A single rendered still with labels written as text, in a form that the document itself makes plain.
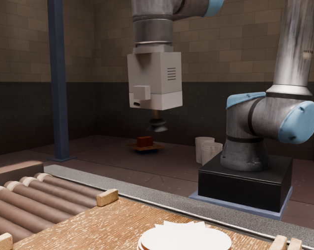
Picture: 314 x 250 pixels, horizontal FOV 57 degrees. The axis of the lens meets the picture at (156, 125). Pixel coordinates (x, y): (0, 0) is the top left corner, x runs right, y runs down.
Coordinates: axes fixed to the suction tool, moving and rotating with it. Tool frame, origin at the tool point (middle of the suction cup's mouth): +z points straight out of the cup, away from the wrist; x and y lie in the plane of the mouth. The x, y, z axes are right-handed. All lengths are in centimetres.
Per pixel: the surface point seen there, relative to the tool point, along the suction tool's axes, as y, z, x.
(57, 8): -373, -99, 215
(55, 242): -7.9, 17.9, -20.1
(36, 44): -497, -56, 241
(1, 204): -37.2, 20.2, -18.2
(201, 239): 14.6, 15.3, -6.9
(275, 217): 14.4, 28.8, 30.7
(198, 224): 11.6, 15.6, -3.0
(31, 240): -11.9, 17.8, -22.6
